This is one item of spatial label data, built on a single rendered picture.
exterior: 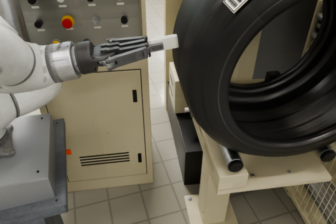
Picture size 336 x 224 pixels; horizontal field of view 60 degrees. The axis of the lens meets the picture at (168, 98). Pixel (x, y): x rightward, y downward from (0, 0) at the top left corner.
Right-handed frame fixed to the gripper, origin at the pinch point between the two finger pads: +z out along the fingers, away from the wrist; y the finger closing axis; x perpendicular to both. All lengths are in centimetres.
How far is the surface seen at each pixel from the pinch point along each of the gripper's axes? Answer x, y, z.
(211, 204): 108, 26, 13
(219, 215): 119, 26, 17
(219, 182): 41.2, -11.0, 9.0
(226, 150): 34.1, -6.0, 12.8
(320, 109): 33, 2, 46
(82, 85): 41, 58, -38
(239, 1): -10.6, -11.2, 14.7
